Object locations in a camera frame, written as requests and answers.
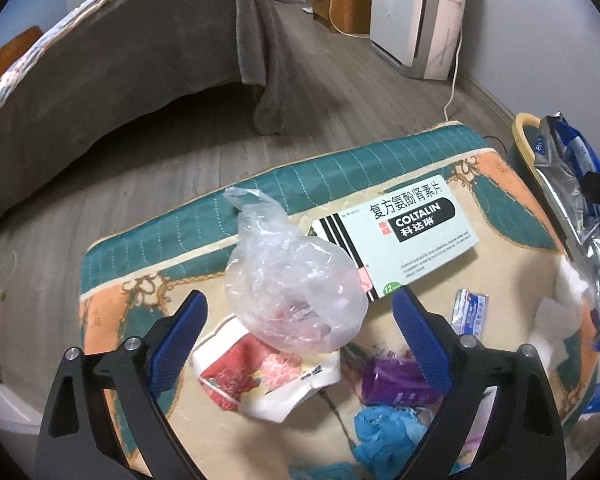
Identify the wooden headboard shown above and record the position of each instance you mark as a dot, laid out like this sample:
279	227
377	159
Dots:
5	60

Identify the silver foil snack bag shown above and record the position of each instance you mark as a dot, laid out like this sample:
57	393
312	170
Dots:
560	195

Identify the purple wrapper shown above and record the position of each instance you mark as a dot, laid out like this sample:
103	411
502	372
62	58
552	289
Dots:
385	385

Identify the small blue white packet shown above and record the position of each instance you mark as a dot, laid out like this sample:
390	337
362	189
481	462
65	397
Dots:
470	310

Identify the white air purifier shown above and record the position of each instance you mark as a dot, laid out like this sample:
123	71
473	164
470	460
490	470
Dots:
400	10

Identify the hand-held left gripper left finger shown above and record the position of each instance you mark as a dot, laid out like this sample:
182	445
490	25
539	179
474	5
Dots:
180	330

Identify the white tissue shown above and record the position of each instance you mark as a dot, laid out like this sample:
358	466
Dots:
555	320

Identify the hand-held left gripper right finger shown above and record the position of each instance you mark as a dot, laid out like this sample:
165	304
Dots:
420	335

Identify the blue face mask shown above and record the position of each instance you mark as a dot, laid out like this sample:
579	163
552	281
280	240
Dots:
380	435

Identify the quilted teal and beige mat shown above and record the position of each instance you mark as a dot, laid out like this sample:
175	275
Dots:
220	200

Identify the bed with grey blanket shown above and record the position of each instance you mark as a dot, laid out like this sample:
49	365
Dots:
130	70

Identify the clear plastic bag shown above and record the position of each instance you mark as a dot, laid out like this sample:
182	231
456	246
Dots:
290	280

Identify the teal bin with yellow rim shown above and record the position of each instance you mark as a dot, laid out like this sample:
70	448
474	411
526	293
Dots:
522	135

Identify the red floral paper packet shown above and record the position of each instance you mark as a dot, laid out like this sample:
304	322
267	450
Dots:
250	375

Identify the pale green medicine box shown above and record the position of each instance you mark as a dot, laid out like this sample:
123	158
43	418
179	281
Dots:
420	240

